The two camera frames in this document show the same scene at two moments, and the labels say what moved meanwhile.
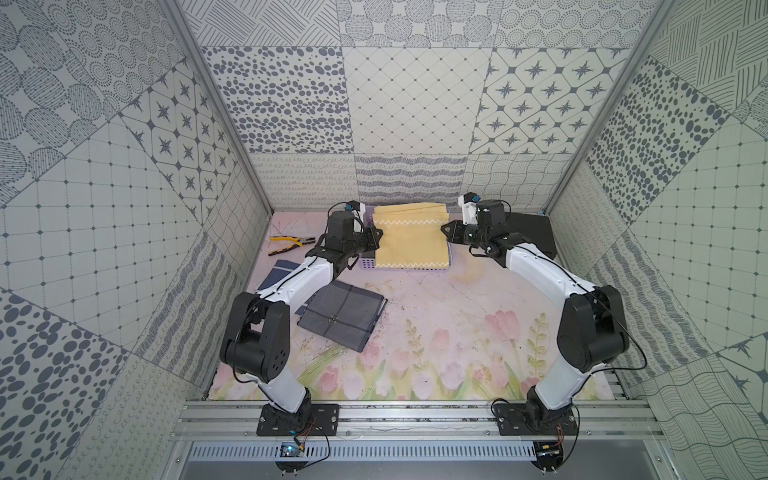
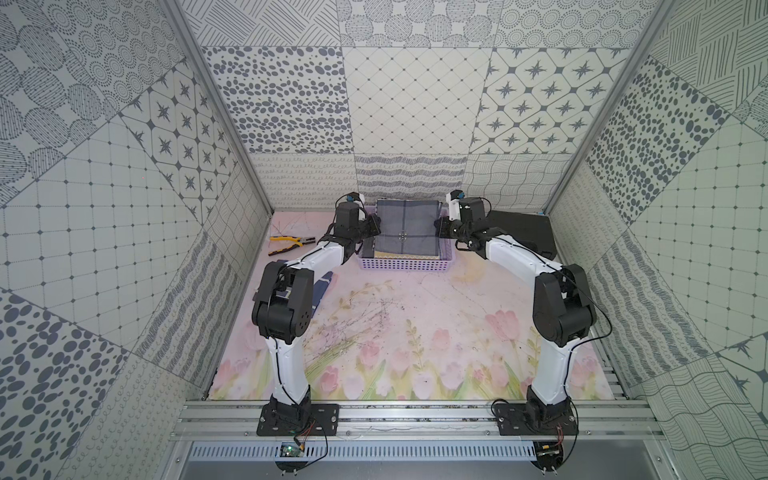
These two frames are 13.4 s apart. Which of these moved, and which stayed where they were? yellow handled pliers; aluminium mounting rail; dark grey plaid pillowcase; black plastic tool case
Moved: dark grey plaid pillowcase
Stayed: yellow handled pliers; black plastic tool case; aluminium mounting rail
